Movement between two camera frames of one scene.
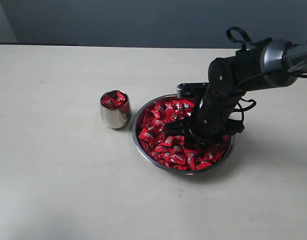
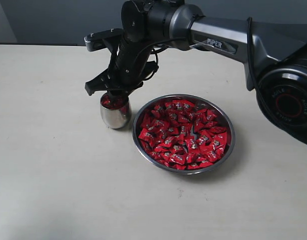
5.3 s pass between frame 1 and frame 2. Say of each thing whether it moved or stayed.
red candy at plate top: stayed
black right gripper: moved
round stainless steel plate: stayed
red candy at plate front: stayed
